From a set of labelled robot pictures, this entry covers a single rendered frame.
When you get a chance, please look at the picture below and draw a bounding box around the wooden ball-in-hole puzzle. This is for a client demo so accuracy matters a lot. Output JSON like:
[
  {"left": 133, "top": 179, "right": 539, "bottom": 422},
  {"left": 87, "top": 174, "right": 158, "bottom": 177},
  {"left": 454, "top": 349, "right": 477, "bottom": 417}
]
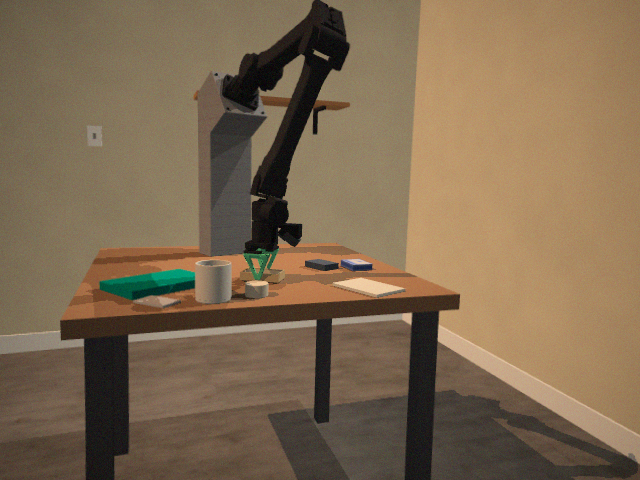
[{"left": 240, "top": 267, "right": 285, "bottom": 283}]

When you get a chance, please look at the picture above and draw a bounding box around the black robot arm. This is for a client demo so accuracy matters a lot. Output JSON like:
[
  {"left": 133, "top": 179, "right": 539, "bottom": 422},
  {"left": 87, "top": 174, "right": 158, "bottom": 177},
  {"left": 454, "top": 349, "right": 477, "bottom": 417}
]
[{"left": 222, "top": 0, "right": 350, "bottom": 247}]

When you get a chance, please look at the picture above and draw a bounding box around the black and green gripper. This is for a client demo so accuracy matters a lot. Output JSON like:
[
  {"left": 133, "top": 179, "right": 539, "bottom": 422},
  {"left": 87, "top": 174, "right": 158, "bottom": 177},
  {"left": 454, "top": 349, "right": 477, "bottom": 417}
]
[{"left": 243, "top": 221, "right": 279, "bottom": 280}]

